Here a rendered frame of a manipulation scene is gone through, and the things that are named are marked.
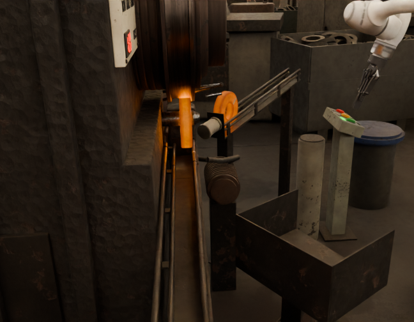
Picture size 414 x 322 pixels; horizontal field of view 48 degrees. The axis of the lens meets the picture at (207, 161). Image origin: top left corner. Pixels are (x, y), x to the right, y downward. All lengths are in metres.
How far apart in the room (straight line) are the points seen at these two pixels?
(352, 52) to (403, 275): 1.88
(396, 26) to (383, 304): 1.10
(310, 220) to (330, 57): 1.56
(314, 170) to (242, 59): 2.03
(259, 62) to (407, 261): 2.27
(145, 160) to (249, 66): 3.14
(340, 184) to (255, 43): 1.99
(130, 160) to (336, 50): 2.72
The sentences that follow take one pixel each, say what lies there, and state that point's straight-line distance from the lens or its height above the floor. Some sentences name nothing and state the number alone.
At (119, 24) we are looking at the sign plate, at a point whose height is 1.14.
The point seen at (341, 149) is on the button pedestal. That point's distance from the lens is 2.21.
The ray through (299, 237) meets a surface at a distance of 1.18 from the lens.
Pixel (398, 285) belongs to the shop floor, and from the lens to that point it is 2.14.
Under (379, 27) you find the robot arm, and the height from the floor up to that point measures 1.01.
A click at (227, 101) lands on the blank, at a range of 1.85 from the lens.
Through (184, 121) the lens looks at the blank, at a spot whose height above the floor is 0.84.
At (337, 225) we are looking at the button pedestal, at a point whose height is 0.06.
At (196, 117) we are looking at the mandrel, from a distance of 1.36.
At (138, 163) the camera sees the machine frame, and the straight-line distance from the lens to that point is 0.92.
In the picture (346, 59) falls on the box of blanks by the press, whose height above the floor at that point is 0.63.
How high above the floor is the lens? 1.21
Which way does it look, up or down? 22 degrees down
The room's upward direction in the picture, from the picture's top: 2 degrees counter-clockwise
